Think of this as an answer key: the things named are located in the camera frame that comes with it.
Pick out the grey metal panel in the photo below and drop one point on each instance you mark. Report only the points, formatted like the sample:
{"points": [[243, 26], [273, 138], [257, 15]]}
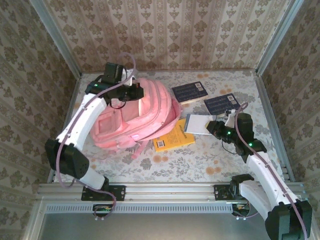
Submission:
{"points": [[170, 227]]}

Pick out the black controller board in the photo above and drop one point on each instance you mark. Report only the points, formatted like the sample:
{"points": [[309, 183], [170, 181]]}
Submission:
{"points": [[102, 211], [240, 211]]}

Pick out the floral tablecloth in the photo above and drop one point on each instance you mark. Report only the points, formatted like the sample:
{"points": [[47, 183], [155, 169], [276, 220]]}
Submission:
{"points": [[225, 80]]}

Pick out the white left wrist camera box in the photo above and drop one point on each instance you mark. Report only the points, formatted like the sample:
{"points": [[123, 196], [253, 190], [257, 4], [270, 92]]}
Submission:
{"points": [[128, 77]]}

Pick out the pink backpack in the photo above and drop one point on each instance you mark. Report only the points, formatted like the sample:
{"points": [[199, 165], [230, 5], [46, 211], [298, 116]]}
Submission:
{"points": [[155, 112]]}

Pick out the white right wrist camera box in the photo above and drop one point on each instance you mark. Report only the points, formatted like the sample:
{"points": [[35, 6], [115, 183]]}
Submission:
{"points": [[230, 117]]}

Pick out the dark blue paperback book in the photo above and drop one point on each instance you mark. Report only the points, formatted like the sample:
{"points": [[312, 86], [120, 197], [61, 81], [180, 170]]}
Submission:
{"points": [[190, 91], [220, 103]]}

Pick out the aluminium frame post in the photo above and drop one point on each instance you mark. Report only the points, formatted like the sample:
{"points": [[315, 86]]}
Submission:
{"points": [[57, 37], [277, 37]]}

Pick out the aluminium side rail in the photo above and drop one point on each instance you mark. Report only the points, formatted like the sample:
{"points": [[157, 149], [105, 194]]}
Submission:
{"points": [[75, 90], [273, 125]]}

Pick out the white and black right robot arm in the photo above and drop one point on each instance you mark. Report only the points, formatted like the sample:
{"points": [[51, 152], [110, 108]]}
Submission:
{"points": [[270, 180]]}

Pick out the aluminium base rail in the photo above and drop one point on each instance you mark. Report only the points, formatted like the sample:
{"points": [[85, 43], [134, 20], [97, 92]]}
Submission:
{"points": [[170, 191]]}

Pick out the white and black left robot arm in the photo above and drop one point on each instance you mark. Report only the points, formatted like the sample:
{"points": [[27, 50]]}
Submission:
{"points": [[82, 120]]}

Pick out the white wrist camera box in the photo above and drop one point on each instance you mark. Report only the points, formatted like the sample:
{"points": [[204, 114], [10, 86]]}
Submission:
{"points": [[128, 77], [230, 117]]}

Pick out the white notebook with blue edges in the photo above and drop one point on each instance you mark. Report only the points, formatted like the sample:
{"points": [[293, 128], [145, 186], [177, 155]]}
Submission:
{"points": [[197, 123]]}

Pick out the yellow book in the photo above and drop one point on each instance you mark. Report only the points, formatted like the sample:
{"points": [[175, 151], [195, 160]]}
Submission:
{"points": [[172, 141]]}

